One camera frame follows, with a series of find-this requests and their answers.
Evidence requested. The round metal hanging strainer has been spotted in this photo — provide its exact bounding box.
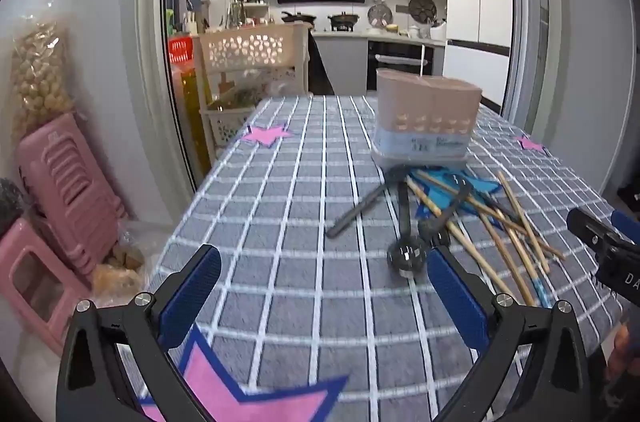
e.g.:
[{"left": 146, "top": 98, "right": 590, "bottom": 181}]
[{"left": 367, "top": 1, "right": 396, "bottom": 28}]

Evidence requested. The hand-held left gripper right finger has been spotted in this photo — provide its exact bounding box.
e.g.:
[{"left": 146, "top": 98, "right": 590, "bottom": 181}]
[{"left": 425, "top": 245, "right": 593, "bottom": 422}]

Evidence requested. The stack of pink plastic stools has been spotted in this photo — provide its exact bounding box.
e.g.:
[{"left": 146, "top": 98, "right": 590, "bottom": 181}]
[{"left": 17, "top": 112, "right": 129, "bottom": 285}]

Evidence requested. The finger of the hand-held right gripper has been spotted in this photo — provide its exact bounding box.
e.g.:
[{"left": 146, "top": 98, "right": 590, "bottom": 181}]
[
  {"left": 567, "top": 208, "right": 632, "bottom": 251},
  {"left": 611, "top": 211, "right": 640, "bottom": 245}
]

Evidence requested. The clear bag of pale beans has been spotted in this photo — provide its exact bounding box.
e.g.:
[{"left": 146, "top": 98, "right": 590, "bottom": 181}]
[{"left": 11, "top": 20, "right": 77, "bottom": 143}]

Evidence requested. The grey checked star tablecloth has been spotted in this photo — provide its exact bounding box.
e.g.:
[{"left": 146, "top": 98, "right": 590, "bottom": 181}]
[{"left": 145, "top": 95, "right": 632, "bottom": 422}]

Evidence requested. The black wok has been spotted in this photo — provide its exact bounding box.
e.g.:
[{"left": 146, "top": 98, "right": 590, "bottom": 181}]
[{"left": 281, "top": 10, "right": 317, "bottom": 26}]

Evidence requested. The pink plastic stool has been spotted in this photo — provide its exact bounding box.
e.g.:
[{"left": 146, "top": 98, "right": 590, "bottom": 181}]
[{"left": 0, "top": 219, "right": 97, "bottom": 355}]

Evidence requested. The beige perforated plastic storage rack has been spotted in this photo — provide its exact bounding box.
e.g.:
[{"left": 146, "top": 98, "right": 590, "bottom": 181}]
[{"left": 192, "top": 22, "right": 313, "bottom": 164}]

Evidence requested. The white refrigerator with magnets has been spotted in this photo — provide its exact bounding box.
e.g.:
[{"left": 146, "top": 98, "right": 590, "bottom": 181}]
[{"left": 442, "top": 0, "right": 516, "bottom": 109}]

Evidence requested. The yellow cooking oil bottle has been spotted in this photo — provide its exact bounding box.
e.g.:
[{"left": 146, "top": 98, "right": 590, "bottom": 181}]
[{"left": 179, "top": 70, "right": 212, "bottom": 175}]

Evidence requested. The grey sliding door frame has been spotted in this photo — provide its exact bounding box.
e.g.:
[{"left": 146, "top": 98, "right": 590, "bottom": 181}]
[{"left": 122, "top": 0, "right": 212, "bottom": 195}]

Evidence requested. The round dark hanging pan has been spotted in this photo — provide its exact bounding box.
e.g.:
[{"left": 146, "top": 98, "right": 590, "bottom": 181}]
[{"left": 407, "top": 0, "right": 439, "bottom": 24}]

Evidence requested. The pile of wooden chopsticks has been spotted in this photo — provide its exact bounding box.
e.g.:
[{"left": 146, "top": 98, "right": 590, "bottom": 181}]
[{"left": 405, "top": 169, "right": 566, "bottom": 308}]

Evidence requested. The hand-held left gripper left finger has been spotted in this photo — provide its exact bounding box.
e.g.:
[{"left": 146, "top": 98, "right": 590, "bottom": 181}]
[{"left": 56, "top": 245, "right": 222, "bottom": 422}]

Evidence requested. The black cooking pot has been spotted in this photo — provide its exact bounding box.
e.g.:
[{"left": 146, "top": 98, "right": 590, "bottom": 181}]
[{"left": 327, "top": 12, "right": 360, "bottom": 31}]

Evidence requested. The red plastic basket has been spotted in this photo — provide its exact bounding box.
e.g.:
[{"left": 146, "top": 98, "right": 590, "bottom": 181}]
[{"left": 167, "top": 36, "right": 194, "bottom": 64}]

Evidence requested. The beige utensil holder grey base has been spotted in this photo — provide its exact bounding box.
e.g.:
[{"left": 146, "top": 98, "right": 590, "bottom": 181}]
[{"left": 371, "top": 69, "right": 483, "bottom": 168}]

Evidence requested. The black built-in oven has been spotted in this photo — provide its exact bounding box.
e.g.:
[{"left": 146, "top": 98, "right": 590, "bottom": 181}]
[{"left": 367, "top": 40, "right": 435, "bottom": 92}]

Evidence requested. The person's right hand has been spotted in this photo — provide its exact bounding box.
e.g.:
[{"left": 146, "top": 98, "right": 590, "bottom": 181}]
[{"left": 605, "top": 322, "right": 634, "bottom": 383}]

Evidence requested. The clear bag of brown food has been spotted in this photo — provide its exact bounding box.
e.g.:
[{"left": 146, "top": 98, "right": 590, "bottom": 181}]
[{"left": 92, "top": 222, "right": 151, "bottom": 305}]

